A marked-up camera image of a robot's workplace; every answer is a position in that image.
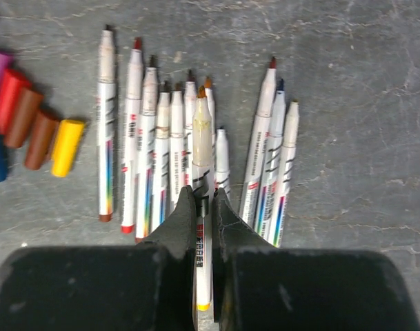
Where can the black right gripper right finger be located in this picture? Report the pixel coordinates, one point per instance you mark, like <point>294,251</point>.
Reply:
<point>229,232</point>

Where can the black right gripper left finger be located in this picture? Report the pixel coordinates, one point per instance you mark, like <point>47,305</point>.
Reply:
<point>166,275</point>

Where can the pens pile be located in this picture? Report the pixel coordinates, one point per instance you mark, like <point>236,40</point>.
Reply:
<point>257,147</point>

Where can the red capped marker pen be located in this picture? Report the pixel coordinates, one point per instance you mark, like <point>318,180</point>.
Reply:
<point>145,142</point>

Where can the brown capped marker pen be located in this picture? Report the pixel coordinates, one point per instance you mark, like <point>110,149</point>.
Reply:
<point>132,107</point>

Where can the yellow pen cap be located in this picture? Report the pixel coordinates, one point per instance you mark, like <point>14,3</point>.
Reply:
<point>65,146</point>

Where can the yellow capped marker pen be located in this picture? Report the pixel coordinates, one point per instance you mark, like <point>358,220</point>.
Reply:
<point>190,96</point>

